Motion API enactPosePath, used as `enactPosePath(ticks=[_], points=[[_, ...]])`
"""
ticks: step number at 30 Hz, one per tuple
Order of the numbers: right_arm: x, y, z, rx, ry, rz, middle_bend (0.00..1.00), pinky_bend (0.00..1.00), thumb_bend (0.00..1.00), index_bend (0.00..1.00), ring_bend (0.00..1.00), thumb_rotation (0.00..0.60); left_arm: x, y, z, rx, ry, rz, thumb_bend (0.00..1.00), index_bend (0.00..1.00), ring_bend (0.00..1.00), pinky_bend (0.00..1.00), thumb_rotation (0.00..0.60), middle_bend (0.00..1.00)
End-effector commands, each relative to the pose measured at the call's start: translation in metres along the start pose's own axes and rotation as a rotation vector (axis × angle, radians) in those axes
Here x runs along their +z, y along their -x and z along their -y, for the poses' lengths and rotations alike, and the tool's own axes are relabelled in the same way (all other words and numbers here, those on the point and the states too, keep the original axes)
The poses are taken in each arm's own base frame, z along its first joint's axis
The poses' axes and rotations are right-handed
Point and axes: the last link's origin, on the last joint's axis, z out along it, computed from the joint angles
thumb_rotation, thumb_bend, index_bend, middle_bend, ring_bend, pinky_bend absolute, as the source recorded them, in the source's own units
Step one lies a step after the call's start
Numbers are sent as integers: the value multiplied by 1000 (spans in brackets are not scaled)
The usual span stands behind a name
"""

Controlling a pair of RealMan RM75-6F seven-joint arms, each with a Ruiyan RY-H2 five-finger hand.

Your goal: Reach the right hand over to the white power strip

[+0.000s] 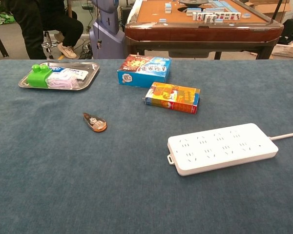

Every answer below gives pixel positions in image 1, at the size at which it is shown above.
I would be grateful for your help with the white plastic basket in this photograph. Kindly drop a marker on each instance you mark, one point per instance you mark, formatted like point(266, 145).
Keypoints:
point(288, 50)

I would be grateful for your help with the white blue paper packet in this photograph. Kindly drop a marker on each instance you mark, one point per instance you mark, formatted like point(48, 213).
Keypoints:
point(73, 72)

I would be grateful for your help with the black round table hub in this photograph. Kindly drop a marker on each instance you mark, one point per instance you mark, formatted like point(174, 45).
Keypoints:
point(193, 2)

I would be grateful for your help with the green fabric item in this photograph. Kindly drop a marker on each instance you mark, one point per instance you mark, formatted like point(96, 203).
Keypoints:
point(1, 18)

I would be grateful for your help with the cardboard box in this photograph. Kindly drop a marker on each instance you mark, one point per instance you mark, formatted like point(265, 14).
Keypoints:
point(268, 6)

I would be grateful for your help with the stacked blue mahjong tiles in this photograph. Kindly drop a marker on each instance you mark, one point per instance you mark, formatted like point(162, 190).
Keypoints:
point(168, 7)

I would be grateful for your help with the purple robot base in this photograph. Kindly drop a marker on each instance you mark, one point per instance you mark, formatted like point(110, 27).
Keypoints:
point(107, 31)

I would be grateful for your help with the blue tablecloth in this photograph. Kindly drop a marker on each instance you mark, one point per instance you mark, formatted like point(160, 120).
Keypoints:
point(63, 170)

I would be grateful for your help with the orange yellow cartoon box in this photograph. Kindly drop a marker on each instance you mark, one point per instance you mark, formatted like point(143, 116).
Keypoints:
point(173, 97)

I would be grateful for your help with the white power strip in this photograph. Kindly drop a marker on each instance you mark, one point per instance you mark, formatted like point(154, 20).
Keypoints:
point(222, 148)

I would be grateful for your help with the blue-backed mahjong tile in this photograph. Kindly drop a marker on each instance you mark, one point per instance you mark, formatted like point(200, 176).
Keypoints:
point(162, 20)
point(246, 15)

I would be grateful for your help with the brown transparent correction tape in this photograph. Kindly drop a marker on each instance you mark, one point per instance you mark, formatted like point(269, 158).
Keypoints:
point(96, 123)

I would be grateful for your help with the blue cartoon snack box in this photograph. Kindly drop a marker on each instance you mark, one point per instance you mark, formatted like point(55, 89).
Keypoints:
point(144, 72)

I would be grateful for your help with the seated person in black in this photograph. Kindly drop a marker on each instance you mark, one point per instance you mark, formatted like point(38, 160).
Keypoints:
point(31, 29)

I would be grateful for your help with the wooden mahjong table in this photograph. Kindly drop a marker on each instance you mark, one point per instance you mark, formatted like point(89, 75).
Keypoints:
point(200, 34)

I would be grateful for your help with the black pole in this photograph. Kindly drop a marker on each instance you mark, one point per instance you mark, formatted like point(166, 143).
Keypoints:
point(276, 11)

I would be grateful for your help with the chrome swivel stool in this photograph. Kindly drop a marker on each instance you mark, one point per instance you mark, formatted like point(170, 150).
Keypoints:
point(48, 41)

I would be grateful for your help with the metal tray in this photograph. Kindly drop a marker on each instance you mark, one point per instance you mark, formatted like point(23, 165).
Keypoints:
point(91, 70)

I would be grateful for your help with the green frog-shaped plastic holder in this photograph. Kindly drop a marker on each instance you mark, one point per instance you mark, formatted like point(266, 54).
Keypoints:
point(37, 78)

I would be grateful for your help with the face-up mahjong tile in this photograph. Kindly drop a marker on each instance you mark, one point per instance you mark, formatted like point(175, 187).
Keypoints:
point(208, 18)
point(232, 16)
point(237, 16)
point(199, 16)

